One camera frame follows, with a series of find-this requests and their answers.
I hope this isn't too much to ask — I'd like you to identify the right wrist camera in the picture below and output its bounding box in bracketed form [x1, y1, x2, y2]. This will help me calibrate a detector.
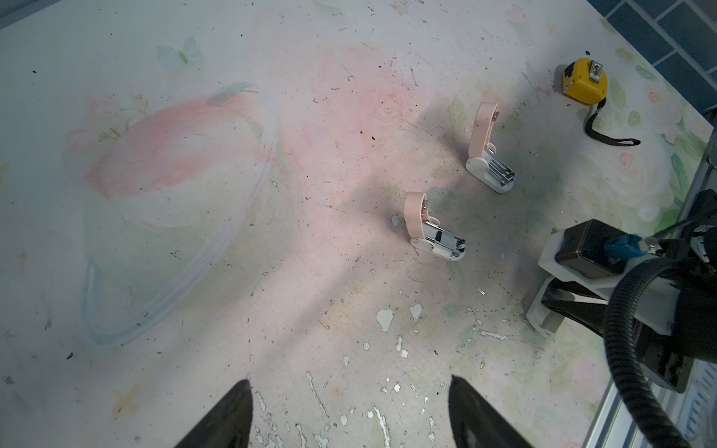
[538, 220, 679, 336]

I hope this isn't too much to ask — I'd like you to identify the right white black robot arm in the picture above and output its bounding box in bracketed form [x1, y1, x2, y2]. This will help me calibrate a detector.
[528, 190, 716, 447]

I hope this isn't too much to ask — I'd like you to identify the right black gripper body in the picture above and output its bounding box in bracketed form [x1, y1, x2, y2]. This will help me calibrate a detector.
[540, 279, 695, 393]

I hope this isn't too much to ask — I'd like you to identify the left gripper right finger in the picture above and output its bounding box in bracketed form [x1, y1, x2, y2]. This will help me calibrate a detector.
[448, 375, 531, 448]

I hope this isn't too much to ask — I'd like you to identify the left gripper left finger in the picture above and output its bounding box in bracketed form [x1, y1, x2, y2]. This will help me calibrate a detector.
[176, 379, 253, 448]

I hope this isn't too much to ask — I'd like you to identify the aluminium front rail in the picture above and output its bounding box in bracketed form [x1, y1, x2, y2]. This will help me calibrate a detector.
[584, 137, 716, 447]

